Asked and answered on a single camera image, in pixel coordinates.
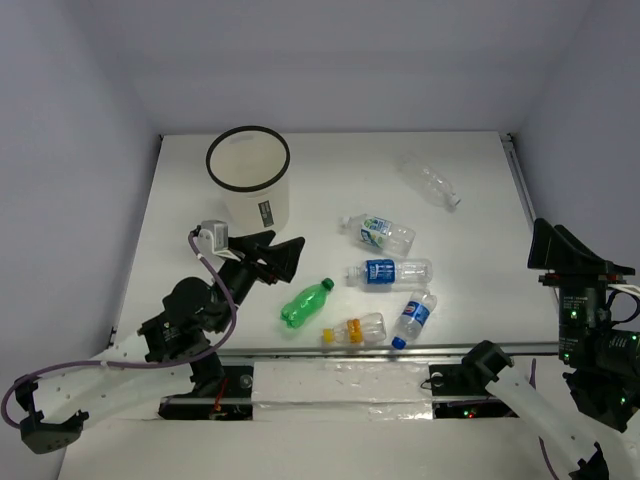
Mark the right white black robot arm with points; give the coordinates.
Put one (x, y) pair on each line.
(601, 360)

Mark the aluminium rail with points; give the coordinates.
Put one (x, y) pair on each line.
(508, 144)
(350, 351)

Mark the aluminium rail front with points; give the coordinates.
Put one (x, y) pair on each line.
(350, 351)

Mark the aluminium rail right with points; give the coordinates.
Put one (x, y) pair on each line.
(508, 144)

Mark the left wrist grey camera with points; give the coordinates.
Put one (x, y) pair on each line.
(211, 238)

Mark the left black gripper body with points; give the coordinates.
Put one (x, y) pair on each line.
(256, 257)

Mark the clear bottle green white label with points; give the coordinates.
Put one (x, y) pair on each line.
(380, 234)

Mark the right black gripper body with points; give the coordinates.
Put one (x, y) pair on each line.
(581, 293)

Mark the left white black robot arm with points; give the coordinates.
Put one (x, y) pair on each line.
(173, 353)

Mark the white bin with black rim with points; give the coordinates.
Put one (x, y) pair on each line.
(250, 164)

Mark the green plastic bottle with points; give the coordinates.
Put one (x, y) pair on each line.
(306, 304)

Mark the clear bottle blue cap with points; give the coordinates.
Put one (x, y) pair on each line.
(414, 316)

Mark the clear bottle yellow cap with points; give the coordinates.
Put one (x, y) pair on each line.
(369, 329)

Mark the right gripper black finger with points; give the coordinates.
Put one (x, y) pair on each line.
(578, 248)
(549, 252)

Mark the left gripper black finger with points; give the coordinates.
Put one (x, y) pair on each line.
(249, 246)
(281, 260)

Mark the clear bottle dark blue label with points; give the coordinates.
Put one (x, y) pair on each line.
(389, 274)

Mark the clear plastic bottle white cap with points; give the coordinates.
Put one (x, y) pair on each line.
(426, 181)

